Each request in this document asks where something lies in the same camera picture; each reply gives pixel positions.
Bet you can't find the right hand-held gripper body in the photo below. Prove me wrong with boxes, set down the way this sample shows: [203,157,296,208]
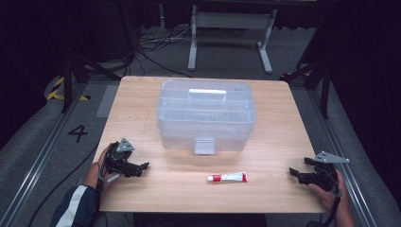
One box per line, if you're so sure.
[310,150,350,192]

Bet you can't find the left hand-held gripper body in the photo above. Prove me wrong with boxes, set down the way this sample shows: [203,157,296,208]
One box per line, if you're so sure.
[103,137,136,184]

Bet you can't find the red and white tube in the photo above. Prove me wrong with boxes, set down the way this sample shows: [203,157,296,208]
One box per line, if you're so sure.
[206,171,249,183]

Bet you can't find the clear plastic storage box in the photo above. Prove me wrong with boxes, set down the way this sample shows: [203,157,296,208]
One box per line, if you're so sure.
[156,78,258,156]

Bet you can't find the person's left hand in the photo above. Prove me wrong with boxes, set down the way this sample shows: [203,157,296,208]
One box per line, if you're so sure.
[93,143,119,191]

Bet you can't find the person's right hand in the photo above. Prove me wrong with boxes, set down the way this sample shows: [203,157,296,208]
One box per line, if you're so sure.
[307,169,350,214]

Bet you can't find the black metal stand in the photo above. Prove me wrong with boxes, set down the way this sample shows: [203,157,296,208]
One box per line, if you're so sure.
[280,46,335,120]
[60,0,122,114]

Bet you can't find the left hand-held gripper cable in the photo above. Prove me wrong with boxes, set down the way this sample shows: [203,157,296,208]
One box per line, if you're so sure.
[95,162,107,216]

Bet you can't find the hand-held gripper cable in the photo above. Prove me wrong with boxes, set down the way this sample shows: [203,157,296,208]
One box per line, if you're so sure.
[323,181,344,227]
[95,162,107,216]

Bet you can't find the right hand-held gripper cable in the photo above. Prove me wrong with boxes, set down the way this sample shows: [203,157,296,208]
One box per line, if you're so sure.
[323,181,344,227]

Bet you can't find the metal floor rail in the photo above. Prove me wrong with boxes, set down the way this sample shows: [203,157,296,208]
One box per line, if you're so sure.
[306,89,377,227]
[0,82,89,227]

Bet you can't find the thin black floor cable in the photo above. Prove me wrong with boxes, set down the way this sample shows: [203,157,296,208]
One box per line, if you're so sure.
[26,143,100,227]

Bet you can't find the bundle of floor cables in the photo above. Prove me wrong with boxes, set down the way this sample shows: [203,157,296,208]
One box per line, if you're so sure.
[88,26,193,79]

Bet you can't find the grey metal table frame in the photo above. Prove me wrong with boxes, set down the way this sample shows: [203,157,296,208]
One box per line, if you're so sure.
[187,4,278,75]

